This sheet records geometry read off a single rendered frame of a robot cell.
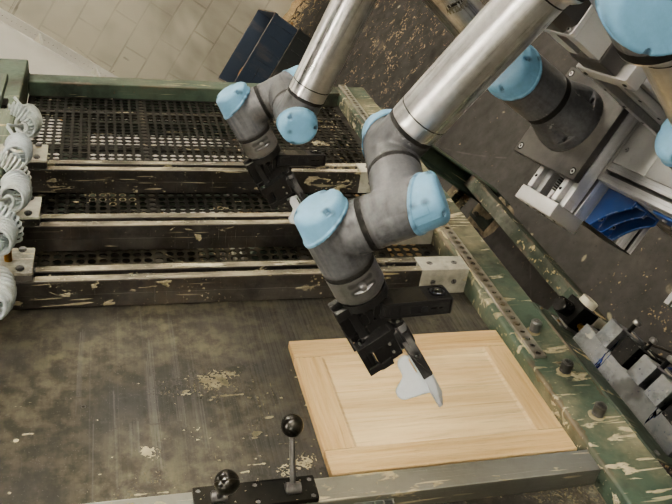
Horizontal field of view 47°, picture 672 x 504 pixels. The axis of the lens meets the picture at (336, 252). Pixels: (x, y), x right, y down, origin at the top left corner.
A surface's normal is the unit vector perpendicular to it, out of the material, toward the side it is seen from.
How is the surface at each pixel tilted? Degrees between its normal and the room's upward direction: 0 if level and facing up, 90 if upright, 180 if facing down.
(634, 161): 0
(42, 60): 90
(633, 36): 82
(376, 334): 28
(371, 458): 59
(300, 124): 90
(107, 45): 90
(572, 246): 0
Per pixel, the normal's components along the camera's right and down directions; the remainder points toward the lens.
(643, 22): 0.01, 0.62
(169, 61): 0.35, 0.39
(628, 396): -0.76, -0.42
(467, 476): 0.13, -0.85
